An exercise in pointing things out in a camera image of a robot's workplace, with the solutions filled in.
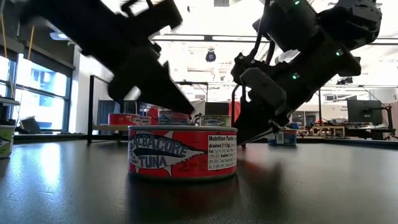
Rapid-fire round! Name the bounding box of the red box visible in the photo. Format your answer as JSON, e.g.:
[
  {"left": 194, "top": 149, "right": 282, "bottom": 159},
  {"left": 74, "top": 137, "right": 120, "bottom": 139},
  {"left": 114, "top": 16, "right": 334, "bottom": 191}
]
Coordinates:
[{"left": 148, "top": 105, "right": 162, "bottom": 118}]

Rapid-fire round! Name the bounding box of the black table mat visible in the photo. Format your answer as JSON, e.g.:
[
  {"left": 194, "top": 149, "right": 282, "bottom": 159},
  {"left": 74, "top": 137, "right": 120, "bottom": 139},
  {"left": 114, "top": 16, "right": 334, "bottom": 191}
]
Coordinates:
[{"left": 0, "top": 136, "right": 398, "bottom": 224}]

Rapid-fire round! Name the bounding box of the wooden work table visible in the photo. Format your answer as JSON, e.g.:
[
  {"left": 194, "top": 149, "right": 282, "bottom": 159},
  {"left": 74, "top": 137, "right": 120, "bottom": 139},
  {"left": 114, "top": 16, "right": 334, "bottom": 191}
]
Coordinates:
[{"left": 310, "top": 124, "right": 346, "bottom": 138}]

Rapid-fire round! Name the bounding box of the black computer monitor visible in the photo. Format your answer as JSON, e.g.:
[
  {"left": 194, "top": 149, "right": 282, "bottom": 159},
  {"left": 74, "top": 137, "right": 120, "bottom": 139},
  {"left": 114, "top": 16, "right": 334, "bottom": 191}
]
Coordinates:
[{"left": 347, "top": 99, "right": 383, "bottom": 126}]

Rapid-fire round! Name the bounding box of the black overhead beam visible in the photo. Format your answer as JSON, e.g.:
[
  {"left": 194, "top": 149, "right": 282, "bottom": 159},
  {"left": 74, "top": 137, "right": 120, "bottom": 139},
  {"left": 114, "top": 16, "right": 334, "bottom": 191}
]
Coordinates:
[{"left": 0, "top": 35, "right": 76, "bottom": 71}]

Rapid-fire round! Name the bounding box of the ceiling light strip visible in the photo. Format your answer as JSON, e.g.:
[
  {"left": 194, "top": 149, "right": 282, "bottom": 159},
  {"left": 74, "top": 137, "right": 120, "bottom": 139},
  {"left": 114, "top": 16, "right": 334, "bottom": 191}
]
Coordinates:
[
  {"left": 211, "top": 34, "right": 268, "bottom": 43},
  {"left": 161, "top": 33, "right": 206, "bottom": 42}
]

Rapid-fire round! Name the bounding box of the dark office chair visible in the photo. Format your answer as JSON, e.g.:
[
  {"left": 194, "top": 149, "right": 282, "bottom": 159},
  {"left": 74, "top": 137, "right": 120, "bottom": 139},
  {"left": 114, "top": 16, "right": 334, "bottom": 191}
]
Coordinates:
[{"left": 18, "top": 115, "right": 42, "bottom": 134}]

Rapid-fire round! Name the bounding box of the black articulated stand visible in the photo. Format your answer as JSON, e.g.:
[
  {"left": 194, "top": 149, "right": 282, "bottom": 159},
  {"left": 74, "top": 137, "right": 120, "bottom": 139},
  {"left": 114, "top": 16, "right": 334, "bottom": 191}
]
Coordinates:
[{"left": 189, "top": 112, "right": 203, "bottom": 126}]

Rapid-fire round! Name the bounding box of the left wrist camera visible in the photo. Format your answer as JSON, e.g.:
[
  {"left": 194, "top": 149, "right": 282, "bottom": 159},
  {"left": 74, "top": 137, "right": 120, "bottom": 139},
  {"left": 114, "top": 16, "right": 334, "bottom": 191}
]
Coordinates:
[{"left": 121, "top": 0, "right": 184, "bottom": 35}]

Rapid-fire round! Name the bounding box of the black cabinet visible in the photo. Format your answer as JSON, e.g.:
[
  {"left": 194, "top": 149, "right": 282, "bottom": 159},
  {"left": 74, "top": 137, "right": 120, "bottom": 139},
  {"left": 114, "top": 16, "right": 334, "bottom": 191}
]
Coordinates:
[{"left": 123, "top": 100, "right": 141, "bottom": 114}]

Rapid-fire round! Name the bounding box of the large glass window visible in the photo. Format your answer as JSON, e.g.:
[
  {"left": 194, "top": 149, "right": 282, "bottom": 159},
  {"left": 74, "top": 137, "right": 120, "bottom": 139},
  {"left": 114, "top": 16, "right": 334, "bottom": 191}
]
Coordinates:
[{"left": 0, "top": 54, "right": 75, "bottom": 133}]

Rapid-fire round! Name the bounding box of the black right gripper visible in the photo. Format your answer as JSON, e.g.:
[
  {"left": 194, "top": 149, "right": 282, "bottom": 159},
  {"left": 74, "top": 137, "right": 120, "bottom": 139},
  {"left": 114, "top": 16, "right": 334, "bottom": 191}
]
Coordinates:
[{"left": 233, "top": 58, "right": 324, "bottom": 146}]

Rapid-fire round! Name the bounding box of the blue label seafood can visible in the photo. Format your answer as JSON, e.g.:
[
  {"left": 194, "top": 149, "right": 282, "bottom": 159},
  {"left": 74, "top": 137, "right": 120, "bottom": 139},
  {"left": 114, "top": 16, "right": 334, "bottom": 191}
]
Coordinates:
[
  {"left": 267, "top": 128, "right": 299, "bottom": 147},
  {"left": 157, "top": 110, "right": 190, "bottom": 126}
]

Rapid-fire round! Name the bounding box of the blue partition curtain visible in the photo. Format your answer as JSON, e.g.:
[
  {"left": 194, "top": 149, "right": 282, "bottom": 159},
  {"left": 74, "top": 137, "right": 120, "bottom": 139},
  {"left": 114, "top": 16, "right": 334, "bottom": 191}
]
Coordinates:
[{"left": 97, "top": 100, "right": 122, "bottom": 125}]

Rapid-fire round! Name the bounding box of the yellow cable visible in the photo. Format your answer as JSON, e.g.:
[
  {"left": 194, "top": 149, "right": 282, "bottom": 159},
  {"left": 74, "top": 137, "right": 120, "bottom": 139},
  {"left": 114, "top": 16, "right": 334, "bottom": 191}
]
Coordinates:
[
  {"left": 27, "top": 25, "right": 35, "bottom": 60},
  {"left": 0, "top": 14, "right": 7, "bottom": 58}
]

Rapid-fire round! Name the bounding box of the grey wall shelf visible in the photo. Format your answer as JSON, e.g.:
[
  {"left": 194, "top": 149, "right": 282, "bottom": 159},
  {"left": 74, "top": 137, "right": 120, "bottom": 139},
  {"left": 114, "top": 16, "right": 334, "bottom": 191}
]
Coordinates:
[{"left": 0, "top": 96, "right": 21, "bottom": 106}]

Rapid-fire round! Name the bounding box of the black display panel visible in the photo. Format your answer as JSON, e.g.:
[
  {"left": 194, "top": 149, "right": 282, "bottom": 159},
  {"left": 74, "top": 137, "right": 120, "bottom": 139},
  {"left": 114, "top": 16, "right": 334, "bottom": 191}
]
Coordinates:
[{"left": 205, "top": 101, "right": 230, "bottom": 116}]

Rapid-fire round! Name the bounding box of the thin black pole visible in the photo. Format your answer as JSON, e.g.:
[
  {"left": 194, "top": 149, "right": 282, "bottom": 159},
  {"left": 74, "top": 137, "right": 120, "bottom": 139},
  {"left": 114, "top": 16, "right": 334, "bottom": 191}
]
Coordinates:
[{"left": 317, "top": 88, "right": 323, "bottom": 126}]

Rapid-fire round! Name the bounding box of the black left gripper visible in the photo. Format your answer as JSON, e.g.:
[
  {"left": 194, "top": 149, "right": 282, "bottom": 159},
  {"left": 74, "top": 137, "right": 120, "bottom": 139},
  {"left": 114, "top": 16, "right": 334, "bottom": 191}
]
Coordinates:
[{"left": 71, "top": 0, "right": 196, "bottom": 115}]

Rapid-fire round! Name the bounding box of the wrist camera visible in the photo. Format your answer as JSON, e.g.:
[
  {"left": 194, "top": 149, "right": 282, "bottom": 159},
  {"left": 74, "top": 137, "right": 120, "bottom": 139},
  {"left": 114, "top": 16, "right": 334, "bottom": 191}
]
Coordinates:
[
  {"left": 231, "top": 52, "right": 287, "bottom": 108},
  {"left": 121, "top": 0, "right": 184, "bottom": 35}
]

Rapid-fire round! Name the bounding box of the black ceiling camera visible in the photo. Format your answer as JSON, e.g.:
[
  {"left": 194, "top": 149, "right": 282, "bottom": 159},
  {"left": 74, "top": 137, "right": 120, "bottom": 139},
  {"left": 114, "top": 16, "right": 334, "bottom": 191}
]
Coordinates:
[{"left": 205, "top": 49, "right": 218, "bottom": 63}]

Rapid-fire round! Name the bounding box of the white fabric banner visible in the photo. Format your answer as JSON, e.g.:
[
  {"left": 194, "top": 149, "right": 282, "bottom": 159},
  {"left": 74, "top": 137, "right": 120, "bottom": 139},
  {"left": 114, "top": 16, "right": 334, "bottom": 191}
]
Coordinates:
[{"left": 191, "top": 99, "right": 206, "bottom": 114}]

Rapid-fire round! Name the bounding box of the black metal table frame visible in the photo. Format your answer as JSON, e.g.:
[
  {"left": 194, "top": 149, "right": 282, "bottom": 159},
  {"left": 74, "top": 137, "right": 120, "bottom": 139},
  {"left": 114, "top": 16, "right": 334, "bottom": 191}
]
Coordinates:
[{"left": 175, "top": 80, "right": 210, "bottom": 103}]

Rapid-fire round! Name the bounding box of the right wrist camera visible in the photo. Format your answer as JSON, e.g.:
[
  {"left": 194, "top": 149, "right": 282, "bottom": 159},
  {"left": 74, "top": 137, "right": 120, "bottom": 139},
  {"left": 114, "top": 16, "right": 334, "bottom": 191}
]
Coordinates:
[{"left": 231, "top": 52, "right": 287, "bottom": 108}]

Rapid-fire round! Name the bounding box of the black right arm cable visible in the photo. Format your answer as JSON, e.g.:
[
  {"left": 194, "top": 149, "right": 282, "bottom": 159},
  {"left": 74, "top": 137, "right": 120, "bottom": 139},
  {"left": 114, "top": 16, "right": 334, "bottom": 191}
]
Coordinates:
[{"left": 251, "top": 0, "right": 277, "bottom": 68}]

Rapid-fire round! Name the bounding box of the green label can gold lid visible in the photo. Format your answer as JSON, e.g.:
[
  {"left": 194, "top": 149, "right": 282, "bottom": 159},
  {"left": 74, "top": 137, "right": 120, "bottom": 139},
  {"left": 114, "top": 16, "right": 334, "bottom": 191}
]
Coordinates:
[{"left": 200, "top": 114, "right": 232, "bottom": 128}]

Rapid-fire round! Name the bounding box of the wooden shelf board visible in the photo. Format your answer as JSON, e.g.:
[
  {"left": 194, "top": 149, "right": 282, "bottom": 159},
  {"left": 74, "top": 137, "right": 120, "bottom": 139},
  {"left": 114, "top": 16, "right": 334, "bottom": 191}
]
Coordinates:
[{"left": 92, "top": 124, "right": 130, "bottom": 132}]

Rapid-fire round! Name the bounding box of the green label seafood can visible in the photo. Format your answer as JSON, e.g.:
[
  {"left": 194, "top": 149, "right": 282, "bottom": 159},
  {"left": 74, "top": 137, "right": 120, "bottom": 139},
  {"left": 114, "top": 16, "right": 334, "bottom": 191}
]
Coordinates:
[{"left": 0, "top": 124, "right": 16, "bottom": 159}]

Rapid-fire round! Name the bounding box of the red albacore tuna can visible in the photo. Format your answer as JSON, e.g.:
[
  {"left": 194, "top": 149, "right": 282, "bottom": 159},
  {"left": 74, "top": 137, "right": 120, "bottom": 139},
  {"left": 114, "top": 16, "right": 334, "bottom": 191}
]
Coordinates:
[{"left": 127, "top": 124, "right": 239, "bottom": 180}]

